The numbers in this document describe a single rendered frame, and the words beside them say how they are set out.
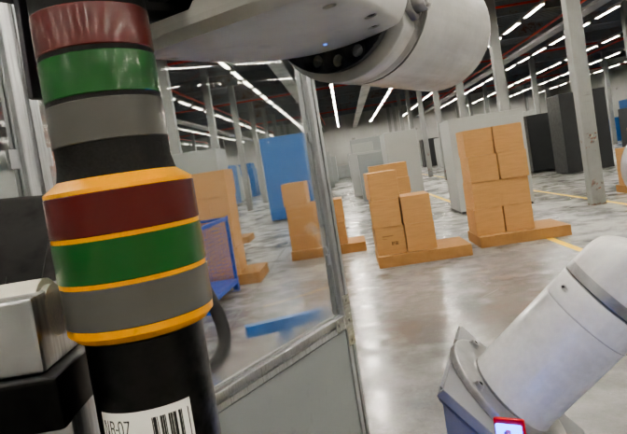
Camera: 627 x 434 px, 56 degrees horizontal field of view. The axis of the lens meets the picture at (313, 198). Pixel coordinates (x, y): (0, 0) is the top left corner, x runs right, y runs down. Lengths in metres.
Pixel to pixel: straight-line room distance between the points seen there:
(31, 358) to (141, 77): 0.08
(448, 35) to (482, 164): 7.89
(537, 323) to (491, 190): 7.52
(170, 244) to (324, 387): 1.45
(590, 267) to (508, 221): 7.62
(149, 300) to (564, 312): 0.66
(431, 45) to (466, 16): 0.05
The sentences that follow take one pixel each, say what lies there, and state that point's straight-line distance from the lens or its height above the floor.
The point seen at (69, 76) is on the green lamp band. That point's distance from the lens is 0.18.
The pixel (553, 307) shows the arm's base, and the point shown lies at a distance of 0.79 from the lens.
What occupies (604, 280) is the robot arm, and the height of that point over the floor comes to 1.24.
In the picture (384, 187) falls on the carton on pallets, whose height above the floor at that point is 1.03.
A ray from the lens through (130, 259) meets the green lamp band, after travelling 0.17.
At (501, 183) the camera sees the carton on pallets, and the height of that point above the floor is 0.81.
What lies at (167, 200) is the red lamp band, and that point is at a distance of 0.17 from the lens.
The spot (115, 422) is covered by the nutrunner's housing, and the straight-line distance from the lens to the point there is 0.18.
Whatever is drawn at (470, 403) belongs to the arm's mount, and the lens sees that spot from 0.77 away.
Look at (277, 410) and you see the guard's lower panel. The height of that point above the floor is 0.88.
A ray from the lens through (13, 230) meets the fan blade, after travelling 0.35.
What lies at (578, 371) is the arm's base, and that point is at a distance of 0.80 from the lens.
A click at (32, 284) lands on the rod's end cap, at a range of 0.19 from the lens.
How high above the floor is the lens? 1.42
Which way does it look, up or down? 3 degrees down
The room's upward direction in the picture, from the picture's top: 9 degrees counter-clockwise
